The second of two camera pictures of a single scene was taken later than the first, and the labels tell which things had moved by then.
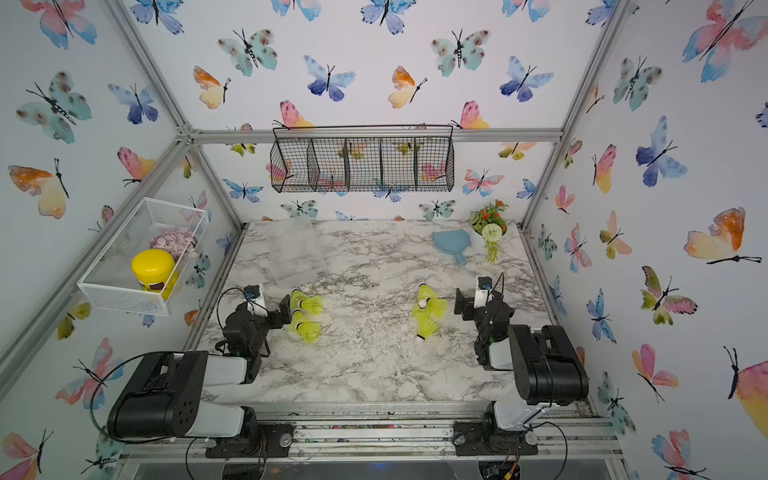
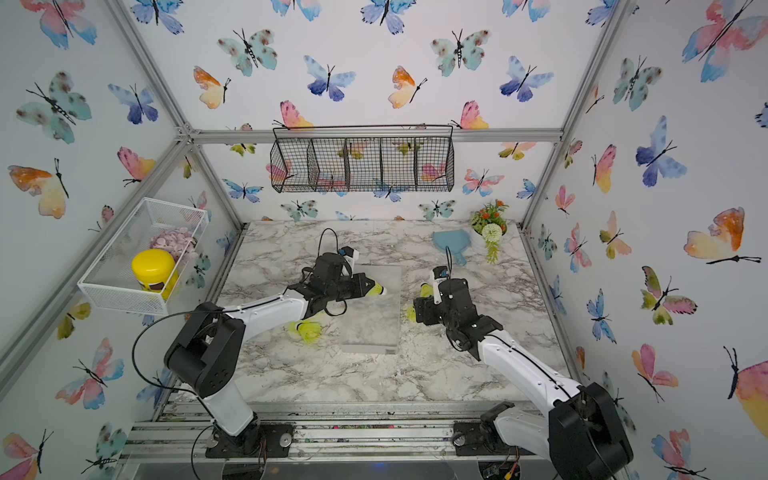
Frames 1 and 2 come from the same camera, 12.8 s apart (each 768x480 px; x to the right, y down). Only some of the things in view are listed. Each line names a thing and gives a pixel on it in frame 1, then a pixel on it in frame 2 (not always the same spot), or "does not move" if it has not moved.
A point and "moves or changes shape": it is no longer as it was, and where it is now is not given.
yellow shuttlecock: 310,331 does not move
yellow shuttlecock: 426,327 → 411,313
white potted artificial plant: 488,229 does not move
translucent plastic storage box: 296,255 → 371,324
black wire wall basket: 362,158 does not move
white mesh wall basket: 142,265 does not move
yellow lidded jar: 155,270 does not move
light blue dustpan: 452,241 does not move
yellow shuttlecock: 312,305 moves or changes shape
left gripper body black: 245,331 → 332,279
